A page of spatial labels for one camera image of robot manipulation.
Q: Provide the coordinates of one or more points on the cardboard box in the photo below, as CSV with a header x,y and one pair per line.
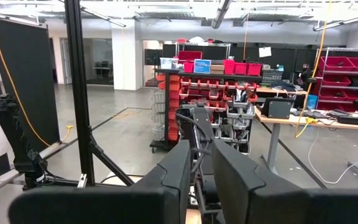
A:
x,y
217,69

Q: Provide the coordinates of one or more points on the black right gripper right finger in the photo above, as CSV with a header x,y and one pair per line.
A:
x,y
291,208

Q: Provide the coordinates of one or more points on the black partition panel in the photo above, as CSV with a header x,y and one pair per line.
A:
x,y
26,77

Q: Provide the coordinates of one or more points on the blue box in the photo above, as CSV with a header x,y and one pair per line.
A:
x,y
202,66

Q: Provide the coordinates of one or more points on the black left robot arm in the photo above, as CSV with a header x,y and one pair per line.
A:
x,y
202,124

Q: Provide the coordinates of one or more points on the black equipment box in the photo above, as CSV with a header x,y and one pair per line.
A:
x,y
278,109

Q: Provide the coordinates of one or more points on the black rack orange parts bins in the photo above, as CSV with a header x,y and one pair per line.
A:
x,y
172,102

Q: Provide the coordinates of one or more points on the black frame post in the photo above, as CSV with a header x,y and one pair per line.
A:
x,y
78,93

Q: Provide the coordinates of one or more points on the white paper sheet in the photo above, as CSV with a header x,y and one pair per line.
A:
x,y
265,52

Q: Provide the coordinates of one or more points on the red storage bin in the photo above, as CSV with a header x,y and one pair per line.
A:
x,y
229,68
241,69
189,67
254,69

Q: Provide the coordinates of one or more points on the blue bucket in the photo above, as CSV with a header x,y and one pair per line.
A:
x,y
312,102

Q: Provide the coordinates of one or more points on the black diagonal frame brace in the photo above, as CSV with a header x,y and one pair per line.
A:
x,y
113,165

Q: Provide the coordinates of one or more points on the wooden workbench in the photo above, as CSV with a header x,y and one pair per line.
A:
x,y
291,119

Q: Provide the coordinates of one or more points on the silver metal bracket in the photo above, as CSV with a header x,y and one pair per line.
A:
x,y
82,181

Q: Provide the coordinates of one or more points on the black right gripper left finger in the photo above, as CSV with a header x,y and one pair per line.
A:
x,y
104,205

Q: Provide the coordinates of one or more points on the clear plastic tub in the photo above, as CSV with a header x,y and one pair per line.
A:
x,y
168,63

